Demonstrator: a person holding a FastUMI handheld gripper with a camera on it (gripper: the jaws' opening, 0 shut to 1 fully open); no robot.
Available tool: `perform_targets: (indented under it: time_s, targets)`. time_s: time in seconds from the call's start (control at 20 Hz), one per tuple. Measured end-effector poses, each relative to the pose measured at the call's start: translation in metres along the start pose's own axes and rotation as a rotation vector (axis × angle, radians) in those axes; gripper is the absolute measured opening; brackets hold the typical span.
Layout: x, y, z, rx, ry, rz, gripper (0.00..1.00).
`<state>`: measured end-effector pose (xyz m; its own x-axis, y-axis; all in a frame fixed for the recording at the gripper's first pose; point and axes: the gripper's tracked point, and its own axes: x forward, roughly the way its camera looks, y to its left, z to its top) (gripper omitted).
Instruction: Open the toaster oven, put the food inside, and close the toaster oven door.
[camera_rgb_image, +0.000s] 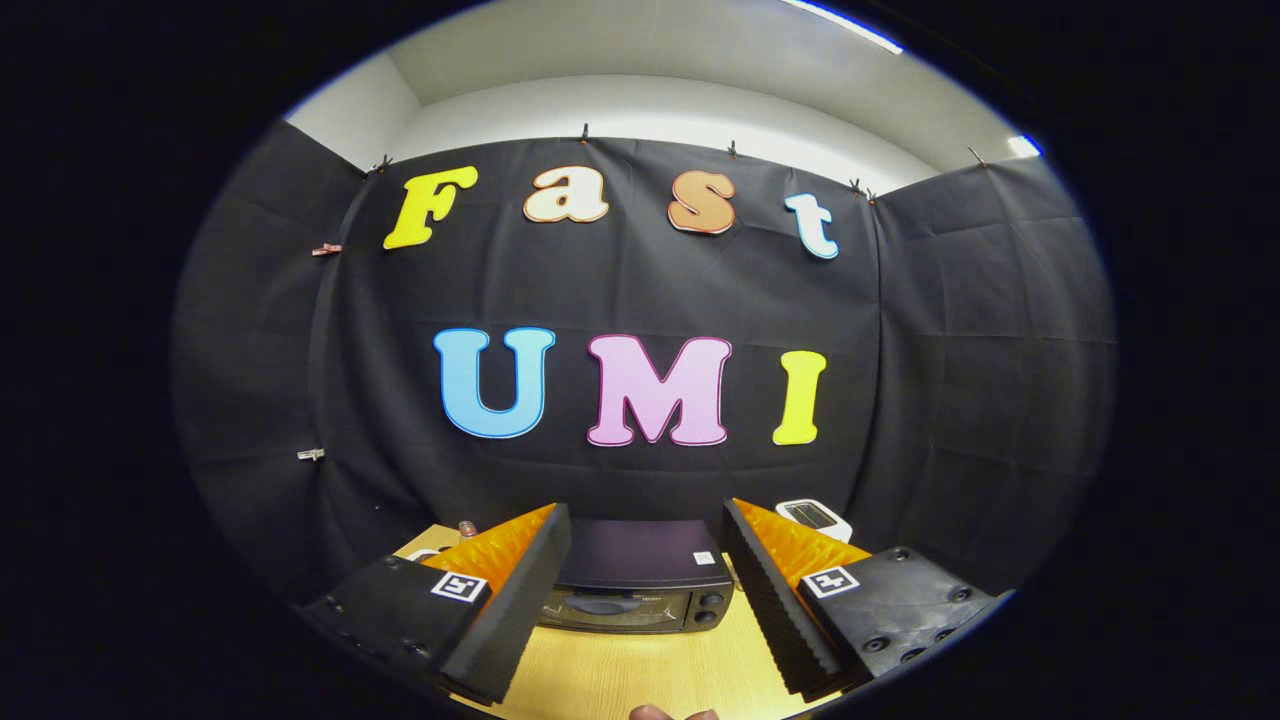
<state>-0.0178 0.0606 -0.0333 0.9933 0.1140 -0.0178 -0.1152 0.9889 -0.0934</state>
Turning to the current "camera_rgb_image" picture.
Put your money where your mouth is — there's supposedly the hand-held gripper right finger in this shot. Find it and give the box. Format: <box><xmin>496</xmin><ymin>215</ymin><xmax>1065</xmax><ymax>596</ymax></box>
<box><xmin>722</xmin><ymin>498</ymin><xmax>1001</xmax><ymax>703</ymax></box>

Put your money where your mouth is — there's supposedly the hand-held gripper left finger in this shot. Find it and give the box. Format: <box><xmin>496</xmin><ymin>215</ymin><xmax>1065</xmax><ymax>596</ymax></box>
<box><xmin>300</xmin><ymin>503</ymin><xmax>573</xmax><ymax>706</ymax></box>

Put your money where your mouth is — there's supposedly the black toaster oven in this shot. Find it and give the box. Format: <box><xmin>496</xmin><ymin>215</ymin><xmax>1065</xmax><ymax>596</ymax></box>
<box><xmin>538</xmin><ymin>518</ymin><xmax>736</xmax><ymax>636</ymax></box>

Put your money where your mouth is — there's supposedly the white toaster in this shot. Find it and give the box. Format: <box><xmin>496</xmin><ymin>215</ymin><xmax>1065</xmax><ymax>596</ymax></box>
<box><xmin>775</xmin><ymin>498</ymin><xmax>854</xmax><ymax>544</ymax></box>

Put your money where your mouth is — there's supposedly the black backdrop cloth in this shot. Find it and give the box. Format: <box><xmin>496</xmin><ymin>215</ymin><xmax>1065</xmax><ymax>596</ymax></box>
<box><xmin>170</xmin><ymin>120</ymin><xmax>1118</xmax><ymax>611</ymax></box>

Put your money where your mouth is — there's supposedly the row of small dark clamps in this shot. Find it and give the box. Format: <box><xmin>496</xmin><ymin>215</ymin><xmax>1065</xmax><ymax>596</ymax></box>
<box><xmin>370</xmin><ymin>122</ymin><xmax>986</xmax><ymax>206</ymax></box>

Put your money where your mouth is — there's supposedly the long ceiling light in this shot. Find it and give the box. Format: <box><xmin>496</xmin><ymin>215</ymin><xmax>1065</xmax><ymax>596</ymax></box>
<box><xmin>780</xmin><ymin>0</ymin><xmax>904</xmax><ymax>54</ymax></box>

